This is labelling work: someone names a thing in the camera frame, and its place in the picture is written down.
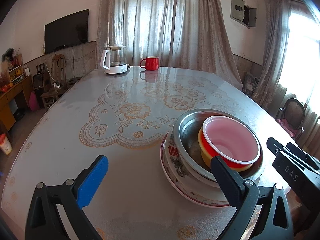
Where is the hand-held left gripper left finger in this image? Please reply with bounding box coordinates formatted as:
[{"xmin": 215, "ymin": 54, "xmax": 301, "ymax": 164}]
[{"xmin": 25, "ymin": 155, "xmax": 109, "ymax": 240}]

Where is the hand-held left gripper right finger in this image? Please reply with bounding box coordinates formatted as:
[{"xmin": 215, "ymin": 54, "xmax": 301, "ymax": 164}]
[{"xmin": 211, "ymin": 156, "xmax": 295, "ymax": 240}]

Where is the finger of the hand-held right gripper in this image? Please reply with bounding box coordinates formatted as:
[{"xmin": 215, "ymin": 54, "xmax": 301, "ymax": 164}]
[
  {"xmin": 286, "ymin": 142, "xmax": 320, "ymax": 170},
  {"xmin": 267, "ymin": 137, "xmax": 292, "ymax": 157}
]

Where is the yellow plastic bowl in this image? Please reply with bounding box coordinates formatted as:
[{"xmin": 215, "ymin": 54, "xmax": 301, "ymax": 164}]
[{"xmin": 198, "ymin": 127, "xmax": 258, "ymax": 172}]

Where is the large purple flower plate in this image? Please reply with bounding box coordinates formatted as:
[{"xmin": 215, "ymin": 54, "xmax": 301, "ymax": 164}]
[{"xmin": 160, "ymin": 132, "xmax": 233, "ymax": 207}]

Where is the red plastic bowl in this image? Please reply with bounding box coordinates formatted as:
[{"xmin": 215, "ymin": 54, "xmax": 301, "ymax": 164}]
[{"xmin": 202, "ymin": 116, "xmax": 261, "ymax": 165}]

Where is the white plate with red characters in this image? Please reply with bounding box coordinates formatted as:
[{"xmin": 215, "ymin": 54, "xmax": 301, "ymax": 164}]
[{"xmin": 163, "ymin": 130, "xmax": 225, "ymax": 188}]

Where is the stainless steel basin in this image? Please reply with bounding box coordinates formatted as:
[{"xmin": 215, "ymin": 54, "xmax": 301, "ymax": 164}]
[{"xmin": 172, "ymin": 109, "xmax": 266, "ymax": 183}]

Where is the pink chair cushion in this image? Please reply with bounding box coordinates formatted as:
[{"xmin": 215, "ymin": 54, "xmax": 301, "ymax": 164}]
[{"xmin": 280, "ymin": 119, "xmax": 303, "ymax": 135}]

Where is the dark round-back chair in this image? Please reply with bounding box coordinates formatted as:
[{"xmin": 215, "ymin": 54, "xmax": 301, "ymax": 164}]
[{"xmin": 276, "ymin": 98, "xmax": 306, "ymax": 140}]

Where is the patterned bag in corner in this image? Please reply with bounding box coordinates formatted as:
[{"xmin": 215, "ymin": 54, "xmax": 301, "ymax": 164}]
[{"xmin": 242, "ymin": 72, "xmax": 259, "ymax": 95}]

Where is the orange and white bin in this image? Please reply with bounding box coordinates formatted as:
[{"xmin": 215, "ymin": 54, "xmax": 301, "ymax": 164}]
[{"xmin": 0, "ymin": 134, "xmax": 12, "ymax": 155}]

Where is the pink plastic container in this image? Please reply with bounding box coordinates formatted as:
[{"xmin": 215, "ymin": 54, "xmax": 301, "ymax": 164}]
[{"xmin": 29, "ymin": 92, "xmax": 40, "ymax": 111}]

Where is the narrow beige lace curtain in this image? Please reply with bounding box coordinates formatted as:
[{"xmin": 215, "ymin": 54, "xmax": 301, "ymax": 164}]
[{"xmin": 252, "ymin": 0, "xmax": 292, "ymax": 108}]

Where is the black speaker box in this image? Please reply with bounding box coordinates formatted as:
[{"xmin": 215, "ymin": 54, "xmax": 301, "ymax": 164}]
[{"xmin": 33, "ymin": 72, "xmax": 45, "ymax": 95}]

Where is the arched-back wooden chair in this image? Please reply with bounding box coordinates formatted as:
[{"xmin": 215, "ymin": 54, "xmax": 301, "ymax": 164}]
[{"xmin": 41, "ymin": 54, "xmax": 68, "ymax": 108}]

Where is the yellow wooden cabinet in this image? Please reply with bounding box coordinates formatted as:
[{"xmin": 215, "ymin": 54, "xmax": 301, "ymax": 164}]
[{"xmin": 0, "ymin": 47, "xmax": 33, "ymax": 135}]

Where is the white electric glass kettle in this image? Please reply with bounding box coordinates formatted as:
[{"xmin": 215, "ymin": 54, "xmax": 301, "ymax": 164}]
[{"xmin": 101, "ymin": 44, "xmax": 128, "ymax": 75}]

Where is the red mug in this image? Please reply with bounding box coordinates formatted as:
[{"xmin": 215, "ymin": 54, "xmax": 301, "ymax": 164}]
[{"xmin": 139, "ymin": 56, "xmax": 159, "ymax": 71}]

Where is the grey electrical panel box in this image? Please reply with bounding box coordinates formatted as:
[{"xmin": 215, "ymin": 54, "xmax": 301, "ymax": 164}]
[{"xmin": 230, "ymin": 0, "xmax": 257, "ymax": 28}]

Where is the wide beige lace curtain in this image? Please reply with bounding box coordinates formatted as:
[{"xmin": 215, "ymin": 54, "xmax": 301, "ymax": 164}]
[{"xmin": 96, "ymin": 0, "xmax": 242, "ymax": 88}]

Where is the black wall television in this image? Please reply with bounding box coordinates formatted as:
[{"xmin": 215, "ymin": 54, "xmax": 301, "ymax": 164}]
[{"xmin": 44, "ymin": 9, "xmax": 89, "ymax": 54}]

